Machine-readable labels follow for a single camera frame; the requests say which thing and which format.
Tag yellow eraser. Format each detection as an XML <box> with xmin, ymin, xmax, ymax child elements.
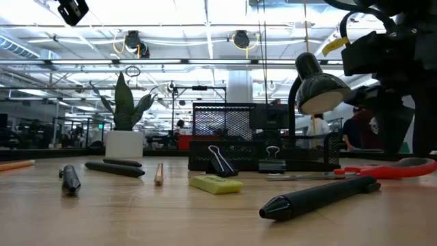
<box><xmin>188</xmin><ymin>174</ymin><xmax>245</xmax><ymax>195</ymax></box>

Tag black ceiling cable reel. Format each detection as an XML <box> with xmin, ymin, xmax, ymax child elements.
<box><xmin>231</xmin><ymin>29</ymin><xmax>252</xmax><ymax>50</ymax></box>
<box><xmin>124</xmin><ymin>29</ymin><xmax>151</xmax><ymax>59</ymax></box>

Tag green plant in white pot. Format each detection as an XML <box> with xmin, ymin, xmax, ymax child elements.
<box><xmin>89</xmin><ymin>71</ymin><xmax>158</xmax><ymax>159</ymax></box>

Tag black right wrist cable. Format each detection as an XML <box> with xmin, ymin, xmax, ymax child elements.
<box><xmin>323</xmin><ymin>0</ymin><xmax>397</xmax><ymax>49</ymax></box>

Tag person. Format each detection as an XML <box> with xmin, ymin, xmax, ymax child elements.
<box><xmin>353</xmin><ymin>109</ymin><xmax>384</xmax><ymax>151</ymax></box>
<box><xmin>341</xmin><ymin>107</ymin><xmax>363</xmax><ymax>152</ymax></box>
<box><xmin>306</xmin><ymin>113</ymin><xmax>330</xmax><ymax>137</ymax></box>
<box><xmin>173</xmin><ymin>119</ymin><xmax>187</xmax><ymax>136</ymax></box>

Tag black pen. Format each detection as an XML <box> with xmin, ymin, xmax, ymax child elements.
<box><xmin>58</xmin><ymin>165</ymin><xmax>82</xmax><ymax>197</ymax></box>
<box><xmin>258</xmin><ymin>175</ymin><xmax>382</xmax><ymax>222</ymax></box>
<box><xmin>102</xmin><ymin>158</ymin><xmax>143</xmax><ymax>168</ymax></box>
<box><xmin>84</xmin><ymin>161</ymin><xmax>146</xmax><ymax>178</ymax></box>

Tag black aluminium table frame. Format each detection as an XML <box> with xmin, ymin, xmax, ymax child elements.
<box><xmin>0</xmin><ymin>147</ymin><xmax>437</xmax><ymax>162</ymax></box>

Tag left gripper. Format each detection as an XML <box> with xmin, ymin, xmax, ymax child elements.
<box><xmin>57</xmin><ymin>0</ymin><xmax>90</xmax><ymax>27</ymax></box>

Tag black monitor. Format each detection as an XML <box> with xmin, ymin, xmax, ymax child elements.
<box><xmin>254</xmin><ymin>103</ymin><xmax>291</xmax><ymax>131</ymax></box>

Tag black desk lamp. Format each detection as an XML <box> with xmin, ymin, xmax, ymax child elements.
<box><xmin>254</xmin><ymin>51</ymin><xmax>352</xmax><ymax>151</ymax></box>

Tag black mesh desk organizer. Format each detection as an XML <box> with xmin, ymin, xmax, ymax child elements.
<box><xmin>187</xmin><ymin>102</ymin><xmax>341</xmax><ymax>172</ymax></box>

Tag red box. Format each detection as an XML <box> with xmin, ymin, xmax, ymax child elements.
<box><xmin>176</xmin><ymin>134</ymin><xmax>206</xmax><ymax>150</ymax></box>

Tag orange pencil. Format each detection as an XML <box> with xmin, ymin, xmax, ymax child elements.
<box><xmin>154</xmin><ymin>162</ymin><xmax>165</xmax><ymax>187</ymax></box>
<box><xmin>0</xmin><ymin>159</ymin><xmax>36</xmax><ymax>172</ymax></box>

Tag black binder clip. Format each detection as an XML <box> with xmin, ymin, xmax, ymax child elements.
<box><xmin>206</xmin><ymin>144</ymin><xmax>239</xmax><ymax>178</ymax></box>
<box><xmin>257</xmin><ymin>146</ymin><xmax>287</xmax><ymax>174</ymax></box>

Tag red-handled scissors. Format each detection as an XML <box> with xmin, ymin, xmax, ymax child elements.
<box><xmin>266</xmin><ymin>156</ymin><xmax>437</xmax><ymax>182</ymax></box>

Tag yellow cable tag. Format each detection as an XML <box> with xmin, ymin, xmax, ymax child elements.
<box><xmin>322</xmin><ymin>36</ymin><xmax>351</xmax><ymax>57</ymax></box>

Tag black hanging cable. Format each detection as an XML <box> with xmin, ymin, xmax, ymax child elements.
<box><xmin>256</xmin><ymin>0</ymin><xmax>269</xmax><ymax>105</ymax></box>

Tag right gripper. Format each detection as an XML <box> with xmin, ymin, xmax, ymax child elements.
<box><xmin>341</xmin><ymin>30</ymin><xmax>437</xmax><ymax>159</ymax></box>

